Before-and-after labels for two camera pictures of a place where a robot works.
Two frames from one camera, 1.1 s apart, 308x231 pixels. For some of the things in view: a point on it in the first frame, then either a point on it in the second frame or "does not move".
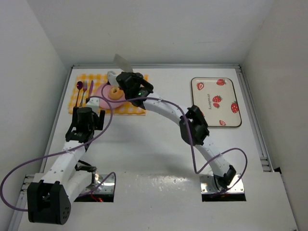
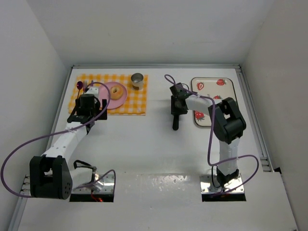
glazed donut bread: [115, 93] does not move
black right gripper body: [123, 78] → [175, 112]
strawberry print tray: [216, 97] does not move
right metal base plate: [208, 186] does not move
